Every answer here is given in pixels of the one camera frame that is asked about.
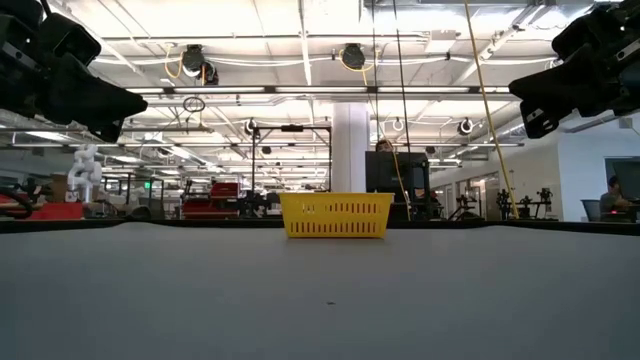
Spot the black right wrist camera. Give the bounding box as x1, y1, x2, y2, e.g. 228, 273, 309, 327
551, 5, 624, 61

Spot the black table frame rail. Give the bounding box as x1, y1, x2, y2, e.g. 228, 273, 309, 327
0, 215, 640, 235

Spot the brown cardboard box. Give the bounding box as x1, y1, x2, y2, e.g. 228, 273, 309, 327
48, 173, 70, 204

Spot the black monitor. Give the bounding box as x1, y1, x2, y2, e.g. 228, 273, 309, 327
364, 150, 430, 204

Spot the yellow hanging cable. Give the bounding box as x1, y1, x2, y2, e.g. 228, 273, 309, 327
463, 0, 520, 220

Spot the yellow plastic basket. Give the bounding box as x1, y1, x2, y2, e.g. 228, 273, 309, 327
278, 191, 395, 240

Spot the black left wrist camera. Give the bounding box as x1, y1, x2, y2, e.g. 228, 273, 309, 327
38, 12, 103, 69

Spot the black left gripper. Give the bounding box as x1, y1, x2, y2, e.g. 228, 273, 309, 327
0, 0, 149, 144

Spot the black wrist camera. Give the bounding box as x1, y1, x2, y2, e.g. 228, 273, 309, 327
38, 12, 103, 69
551, 5, 624, 61

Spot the white pillar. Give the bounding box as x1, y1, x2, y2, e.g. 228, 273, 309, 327
331, 102, 371, 194

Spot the black metal cart frame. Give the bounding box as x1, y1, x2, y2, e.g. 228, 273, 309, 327
117, 172, 166, 219

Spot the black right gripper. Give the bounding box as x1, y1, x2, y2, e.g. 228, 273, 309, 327
507, 0, 640, 141

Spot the black hanging cable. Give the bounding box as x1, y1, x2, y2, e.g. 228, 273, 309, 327
392, 0, 412, 154
370, 0, 381, 151

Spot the red tool cart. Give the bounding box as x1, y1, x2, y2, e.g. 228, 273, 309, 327
182, 181, 241, 217

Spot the red background bin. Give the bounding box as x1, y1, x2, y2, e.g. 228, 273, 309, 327
28, 201, 85, 221

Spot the black frame stand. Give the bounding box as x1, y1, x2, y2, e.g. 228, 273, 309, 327
249, 124, 334, 194

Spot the black ceiling cable reel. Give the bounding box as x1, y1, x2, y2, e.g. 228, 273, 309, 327
339, 42, 369, 71
179, 43, 220, 86

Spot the background robot rig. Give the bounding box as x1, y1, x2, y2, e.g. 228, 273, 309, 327
447, 193, 484, 221
494, 187, 556, 221

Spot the blue chair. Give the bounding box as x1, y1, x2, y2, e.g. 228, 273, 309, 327
579, 198, 602, 223

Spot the black cable loop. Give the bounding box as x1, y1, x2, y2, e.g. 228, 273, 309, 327
0, 184, 51, 220

